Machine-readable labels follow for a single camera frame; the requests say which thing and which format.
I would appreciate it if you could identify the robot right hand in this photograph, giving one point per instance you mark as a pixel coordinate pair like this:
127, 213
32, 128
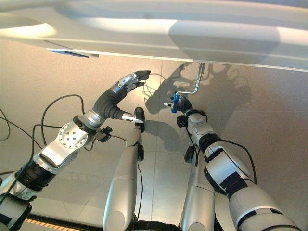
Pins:
185, 104

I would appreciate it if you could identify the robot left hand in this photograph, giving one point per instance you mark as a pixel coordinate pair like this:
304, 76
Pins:
108, 102

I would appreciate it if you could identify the silver crank with blue grip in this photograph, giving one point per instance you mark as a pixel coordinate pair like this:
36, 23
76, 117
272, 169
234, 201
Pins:
174, 103

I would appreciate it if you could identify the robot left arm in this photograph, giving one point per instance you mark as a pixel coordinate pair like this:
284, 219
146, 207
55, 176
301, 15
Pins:
69, 138

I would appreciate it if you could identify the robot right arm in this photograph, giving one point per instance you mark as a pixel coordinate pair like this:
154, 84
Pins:
226, 168

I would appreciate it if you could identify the robot dark left foot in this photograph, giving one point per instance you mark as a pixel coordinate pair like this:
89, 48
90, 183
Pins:
140, 114

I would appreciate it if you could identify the blue label sticker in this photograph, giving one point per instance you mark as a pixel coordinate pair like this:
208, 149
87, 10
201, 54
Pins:
68, 52

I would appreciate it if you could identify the robot silver left leg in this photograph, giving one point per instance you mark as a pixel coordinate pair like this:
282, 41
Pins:
122, 183

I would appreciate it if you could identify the robot silver leg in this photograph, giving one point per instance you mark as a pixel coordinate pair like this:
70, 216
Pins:
198, 204
122, 183

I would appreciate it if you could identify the robot silver right leg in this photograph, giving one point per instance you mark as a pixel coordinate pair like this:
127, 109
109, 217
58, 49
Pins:
198, 204

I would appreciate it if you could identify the robot black pelvis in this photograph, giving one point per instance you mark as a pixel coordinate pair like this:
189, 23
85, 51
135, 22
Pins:
156, 226

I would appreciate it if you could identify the yellow black hazard tape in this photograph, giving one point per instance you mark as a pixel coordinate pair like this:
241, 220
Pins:
43, 224

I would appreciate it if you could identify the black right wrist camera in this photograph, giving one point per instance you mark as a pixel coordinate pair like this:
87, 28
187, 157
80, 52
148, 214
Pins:
181, 120

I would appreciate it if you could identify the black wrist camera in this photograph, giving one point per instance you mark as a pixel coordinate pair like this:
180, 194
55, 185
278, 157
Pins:
104, 134
181, 120

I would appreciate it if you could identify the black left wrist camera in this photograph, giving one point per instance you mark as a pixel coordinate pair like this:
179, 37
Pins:
104, 134

